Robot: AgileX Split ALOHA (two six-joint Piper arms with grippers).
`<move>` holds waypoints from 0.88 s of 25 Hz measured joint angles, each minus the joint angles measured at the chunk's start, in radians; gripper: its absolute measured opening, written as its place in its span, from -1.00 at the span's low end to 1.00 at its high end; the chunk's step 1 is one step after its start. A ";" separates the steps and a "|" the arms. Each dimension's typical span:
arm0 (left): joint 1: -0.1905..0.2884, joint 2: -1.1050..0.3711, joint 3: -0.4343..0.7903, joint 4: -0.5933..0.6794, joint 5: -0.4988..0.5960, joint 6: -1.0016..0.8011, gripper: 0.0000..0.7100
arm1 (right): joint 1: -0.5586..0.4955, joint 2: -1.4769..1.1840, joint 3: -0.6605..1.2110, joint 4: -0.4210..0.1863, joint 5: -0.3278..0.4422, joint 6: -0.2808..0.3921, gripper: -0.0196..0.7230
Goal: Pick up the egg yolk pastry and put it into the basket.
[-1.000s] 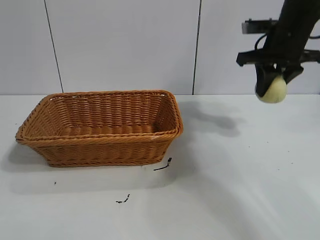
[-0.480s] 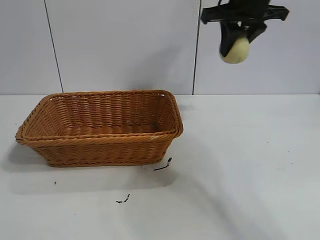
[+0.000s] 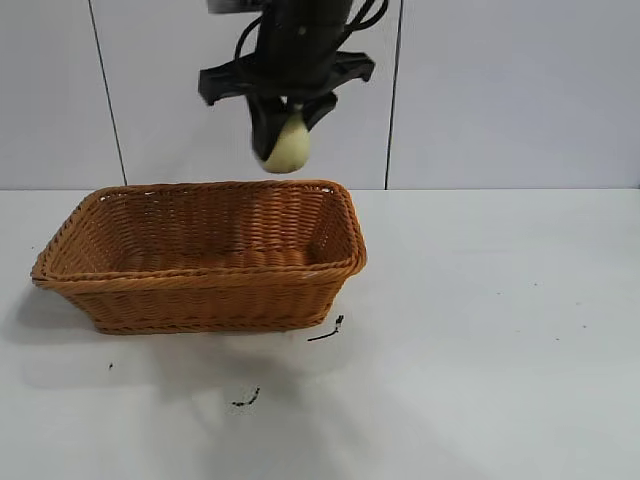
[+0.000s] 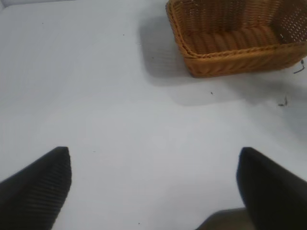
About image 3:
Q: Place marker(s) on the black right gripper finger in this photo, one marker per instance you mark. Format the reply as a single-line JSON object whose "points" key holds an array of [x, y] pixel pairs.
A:
{"points": [[317, 107], [265, 125]]}

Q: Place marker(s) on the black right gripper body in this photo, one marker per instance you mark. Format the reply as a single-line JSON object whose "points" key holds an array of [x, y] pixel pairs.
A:
{"points": [[300, 55]]}

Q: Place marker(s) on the pale yellow egg yolk pastry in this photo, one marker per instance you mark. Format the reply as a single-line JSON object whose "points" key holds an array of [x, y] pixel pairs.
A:
{"points": [[289, 150]]}

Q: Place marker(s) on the brown woven wicker basket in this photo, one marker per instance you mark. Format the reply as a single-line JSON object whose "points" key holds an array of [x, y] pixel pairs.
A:
{"points": [[200, 300]]}

